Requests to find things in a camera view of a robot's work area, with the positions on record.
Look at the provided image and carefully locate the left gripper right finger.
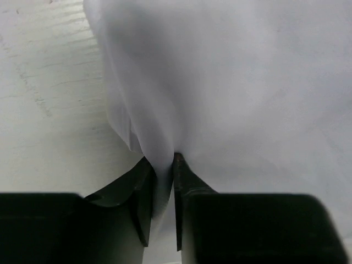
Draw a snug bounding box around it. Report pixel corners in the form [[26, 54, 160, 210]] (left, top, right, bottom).
[[173, 153, 216, 251]]

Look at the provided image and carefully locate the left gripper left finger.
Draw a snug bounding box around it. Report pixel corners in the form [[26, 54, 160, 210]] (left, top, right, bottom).
[[84, 157, 156, 246]]

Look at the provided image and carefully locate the white t shirt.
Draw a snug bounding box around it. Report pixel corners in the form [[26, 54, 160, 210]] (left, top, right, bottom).
[[83, 1, 351, 263]]

